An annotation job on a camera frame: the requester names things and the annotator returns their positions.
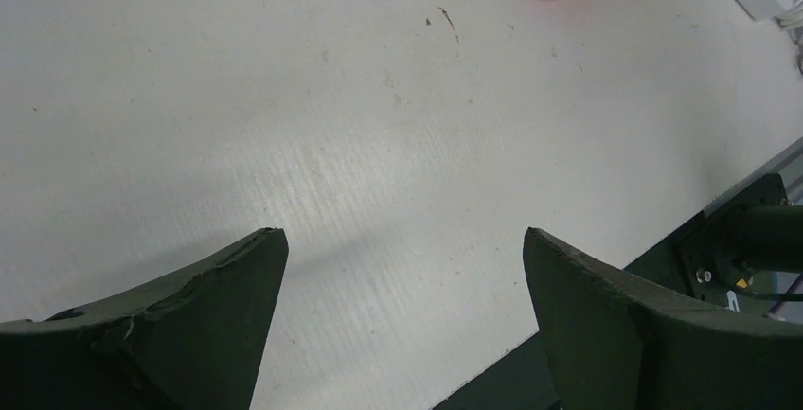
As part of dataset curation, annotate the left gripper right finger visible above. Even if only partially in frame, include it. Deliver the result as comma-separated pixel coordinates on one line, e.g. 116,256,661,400
523,228,802,409

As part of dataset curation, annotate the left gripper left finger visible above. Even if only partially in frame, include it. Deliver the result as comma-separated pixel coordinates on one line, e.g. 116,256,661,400
1,228,289,409

